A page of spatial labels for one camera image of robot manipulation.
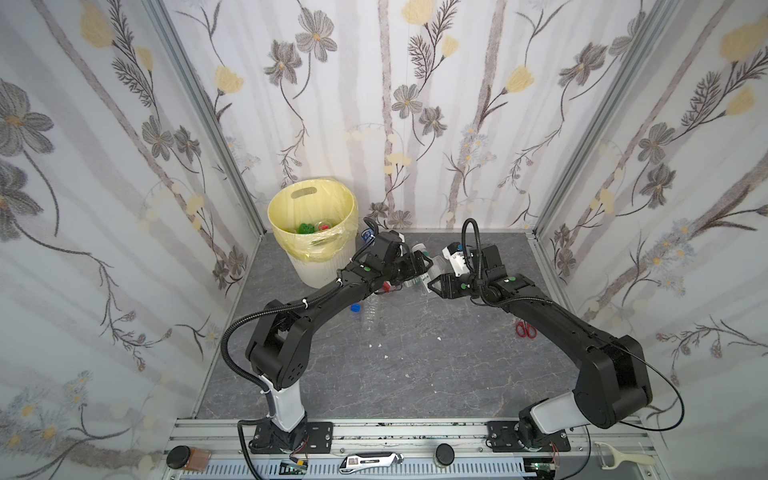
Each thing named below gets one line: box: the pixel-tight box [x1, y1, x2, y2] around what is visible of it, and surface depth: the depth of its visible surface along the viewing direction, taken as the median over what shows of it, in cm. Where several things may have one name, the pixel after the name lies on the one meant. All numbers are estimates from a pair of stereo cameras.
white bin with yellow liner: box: [267, 178, 359, 289], surface depth 95 cm
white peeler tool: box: [594, 442, 657, 470], surface depth 72 cm
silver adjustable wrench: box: [338, 452, 404, 475], surface depth 72 cm
